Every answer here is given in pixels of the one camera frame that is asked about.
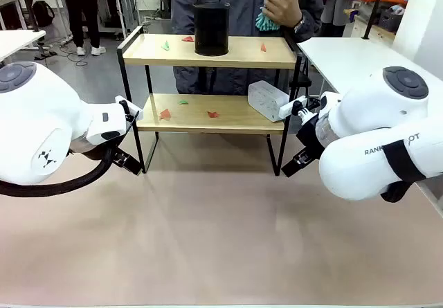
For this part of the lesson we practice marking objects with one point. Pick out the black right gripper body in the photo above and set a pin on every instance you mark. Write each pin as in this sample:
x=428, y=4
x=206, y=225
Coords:
x=311, y=136

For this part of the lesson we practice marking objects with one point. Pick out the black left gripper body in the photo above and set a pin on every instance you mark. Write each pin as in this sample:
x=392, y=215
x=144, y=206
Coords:
x=91, y=150

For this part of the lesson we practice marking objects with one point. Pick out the teal chenille duster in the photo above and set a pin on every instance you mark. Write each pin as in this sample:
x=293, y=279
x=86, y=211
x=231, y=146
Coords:
x=266, y=22

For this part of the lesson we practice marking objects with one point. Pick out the black cylindrical container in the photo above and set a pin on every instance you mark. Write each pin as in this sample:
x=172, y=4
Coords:
x=211, y=27

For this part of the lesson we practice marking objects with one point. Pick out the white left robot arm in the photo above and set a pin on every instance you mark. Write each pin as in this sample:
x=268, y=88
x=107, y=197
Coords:
x=41, y=121

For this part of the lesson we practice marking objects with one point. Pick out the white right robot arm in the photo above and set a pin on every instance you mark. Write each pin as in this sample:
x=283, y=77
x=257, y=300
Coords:
x=373, y=114

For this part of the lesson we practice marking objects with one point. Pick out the person's left forearm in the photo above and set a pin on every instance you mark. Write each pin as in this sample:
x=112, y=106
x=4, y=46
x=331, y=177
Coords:
x=308, y=27

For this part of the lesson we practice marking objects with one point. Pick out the two-tier wood metal shelf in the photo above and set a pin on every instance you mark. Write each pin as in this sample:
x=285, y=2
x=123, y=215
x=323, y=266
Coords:
x=207, y=57

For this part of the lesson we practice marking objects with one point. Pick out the person's left hand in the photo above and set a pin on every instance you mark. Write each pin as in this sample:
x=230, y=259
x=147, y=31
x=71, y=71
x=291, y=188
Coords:
x=284, y=10

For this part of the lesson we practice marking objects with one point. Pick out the black folding chair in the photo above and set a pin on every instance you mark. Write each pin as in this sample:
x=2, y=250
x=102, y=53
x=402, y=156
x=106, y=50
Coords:
x=301, y=83

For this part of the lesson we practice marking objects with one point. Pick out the red paper scrap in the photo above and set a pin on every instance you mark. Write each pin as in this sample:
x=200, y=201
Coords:
x=212, y=114
x=188, y=39
x=263, y=47
x=165, y=114

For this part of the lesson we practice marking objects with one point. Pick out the green paper scrap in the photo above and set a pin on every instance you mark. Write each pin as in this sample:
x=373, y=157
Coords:
x=166, y=46
x=183, y=102

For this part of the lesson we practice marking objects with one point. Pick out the large white side table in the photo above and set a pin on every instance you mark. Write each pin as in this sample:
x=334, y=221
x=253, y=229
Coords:
x=346, y=59

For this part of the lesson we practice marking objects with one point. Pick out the black stand base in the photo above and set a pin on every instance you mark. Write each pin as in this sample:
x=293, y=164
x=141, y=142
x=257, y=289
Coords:
x=45, y=54

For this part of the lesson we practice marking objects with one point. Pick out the black wristwatch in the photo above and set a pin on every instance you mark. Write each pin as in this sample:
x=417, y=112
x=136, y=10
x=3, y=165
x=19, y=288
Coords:
x=299, y=26

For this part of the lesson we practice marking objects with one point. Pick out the light wooden cabinet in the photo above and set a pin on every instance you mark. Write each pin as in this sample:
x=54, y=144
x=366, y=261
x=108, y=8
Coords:
x=363, y=27

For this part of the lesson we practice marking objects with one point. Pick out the person in purple top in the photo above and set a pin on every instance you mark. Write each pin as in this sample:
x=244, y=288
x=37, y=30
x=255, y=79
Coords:
x=337, y=7

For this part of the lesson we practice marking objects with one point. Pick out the person in black clothes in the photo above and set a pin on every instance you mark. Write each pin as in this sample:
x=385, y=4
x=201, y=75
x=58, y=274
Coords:
x=83, y=10

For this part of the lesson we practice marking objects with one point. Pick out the grey plastic crate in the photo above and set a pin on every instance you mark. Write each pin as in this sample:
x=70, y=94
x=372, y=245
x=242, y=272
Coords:
x=391, y=20

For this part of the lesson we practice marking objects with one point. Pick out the black backpack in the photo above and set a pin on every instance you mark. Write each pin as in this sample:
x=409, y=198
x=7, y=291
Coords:
x=43, y=14

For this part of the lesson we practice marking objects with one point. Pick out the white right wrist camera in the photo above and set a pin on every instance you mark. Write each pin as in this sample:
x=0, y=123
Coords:
x=289, y=109

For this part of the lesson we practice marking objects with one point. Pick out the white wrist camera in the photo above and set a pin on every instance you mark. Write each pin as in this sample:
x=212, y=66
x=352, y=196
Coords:
x=289, y=109
x=122, y=101

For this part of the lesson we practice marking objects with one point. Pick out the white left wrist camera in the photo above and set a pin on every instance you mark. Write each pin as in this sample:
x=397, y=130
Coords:
x=122, y=101

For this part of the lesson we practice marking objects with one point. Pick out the black camera pole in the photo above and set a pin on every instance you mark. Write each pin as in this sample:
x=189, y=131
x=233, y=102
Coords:
x=29, y=7
x=373, y=10

